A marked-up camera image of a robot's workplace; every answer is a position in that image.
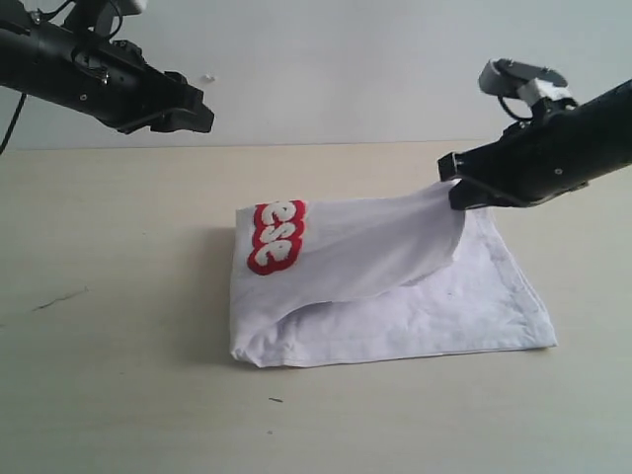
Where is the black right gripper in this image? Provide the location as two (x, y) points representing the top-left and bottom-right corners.
(437, 116), (593, 210)

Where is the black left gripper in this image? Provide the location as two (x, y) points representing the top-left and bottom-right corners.
(63, 40), (214, 133)

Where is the white t-shirt red Chinese lettering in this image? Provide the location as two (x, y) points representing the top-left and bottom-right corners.
(230, 183), (557, 367)

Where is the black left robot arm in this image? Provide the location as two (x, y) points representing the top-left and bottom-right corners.
(1, 23), (214, 134)

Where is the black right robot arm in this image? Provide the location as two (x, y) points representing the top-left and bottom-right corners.
(437, 81), (631, 210)

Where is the thin dark thread on table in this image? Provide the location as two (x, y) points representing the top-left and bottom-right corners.
(32, 286), (90, 312)

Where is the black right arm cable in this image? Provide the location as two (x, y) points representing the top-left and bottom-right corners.
(496, 93), (534, 122)

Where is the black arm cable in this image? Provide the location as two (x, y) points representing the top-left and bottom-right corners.
(496, 93), (534, 122)
(0, 91), (29, 154)

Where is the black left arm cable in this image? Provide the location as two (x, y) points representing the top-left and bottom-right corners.
(0, 91), (29, 154)

